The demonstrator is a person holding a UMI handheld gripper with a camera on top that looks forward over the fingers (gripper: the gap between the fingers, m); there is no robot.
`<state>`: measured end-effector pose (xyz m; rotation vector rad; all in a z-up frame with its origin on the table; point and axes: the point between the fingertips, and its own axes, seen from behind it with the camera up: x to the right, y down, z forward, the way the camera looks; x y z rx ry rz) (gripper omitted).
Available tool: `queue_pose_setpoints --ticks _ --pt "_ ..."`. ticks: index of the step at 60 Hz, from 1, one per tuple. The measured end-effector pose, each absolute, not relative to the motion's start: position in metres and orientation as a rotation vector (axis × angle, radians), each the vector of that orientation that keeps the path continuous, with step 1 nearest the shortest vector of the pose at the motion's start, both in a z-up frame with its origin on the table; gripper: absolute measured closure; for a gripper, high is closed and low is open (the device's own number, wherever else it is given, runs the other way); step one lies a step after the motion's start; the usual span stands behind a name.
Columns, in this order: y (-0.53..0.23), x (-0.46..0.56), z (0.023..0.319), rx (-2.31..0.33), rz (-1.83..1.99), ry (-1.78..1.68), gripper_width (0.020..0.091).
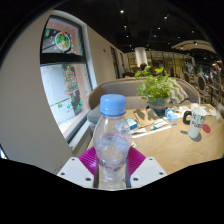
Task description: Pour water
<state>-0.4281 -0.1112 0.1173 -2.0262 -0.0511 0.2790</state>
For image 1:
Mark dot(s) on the white printed mug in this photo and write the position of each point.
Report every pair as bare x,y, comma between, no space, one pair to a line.
196,123

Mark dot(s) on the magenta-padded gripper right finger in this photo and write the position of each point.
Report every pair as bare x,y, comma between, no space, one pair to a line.
146,170

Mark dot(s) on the blue and white box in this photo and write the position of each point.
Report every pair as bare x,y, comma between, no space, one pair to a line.
131,123

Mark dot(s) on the group of grey-backed chairs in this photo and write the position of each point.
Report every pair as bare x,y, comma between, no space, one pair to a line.
201,81

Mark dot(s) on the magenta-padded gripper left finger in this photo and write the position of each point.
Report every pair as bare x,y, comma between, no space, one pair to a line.
75,170

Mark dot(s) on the group of ceiling spotlights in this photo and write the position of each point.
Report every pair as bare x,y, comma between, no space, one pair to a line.
122,11

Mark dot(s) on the grey white chevron cushion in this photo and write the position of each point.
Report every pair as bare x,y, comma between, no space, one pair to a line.
180,95

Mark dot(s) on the person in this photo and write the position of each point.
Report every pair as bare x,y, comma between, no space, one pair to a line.
143,66

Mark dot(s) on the green potted plant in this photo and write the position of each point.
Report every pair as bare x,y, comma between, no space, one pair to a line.
155,88

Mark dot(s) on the flat round red coaster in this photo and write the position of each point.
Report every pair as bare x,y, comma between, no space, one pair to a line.
207,128

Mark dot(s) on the grey curved sofa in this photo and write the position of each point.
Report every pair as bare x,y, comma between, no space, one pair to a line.
116,88

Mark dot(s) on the clear blue-capped water bottle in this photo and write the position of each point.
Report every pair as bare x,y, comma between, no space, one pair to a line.
111,143

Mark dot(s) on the white tube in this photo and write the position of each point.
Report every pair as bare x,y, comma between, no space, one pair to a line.
159,125

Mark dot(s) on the dark-framed decorated window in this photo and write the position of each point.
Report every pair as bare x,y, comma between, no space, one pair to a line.
63,90

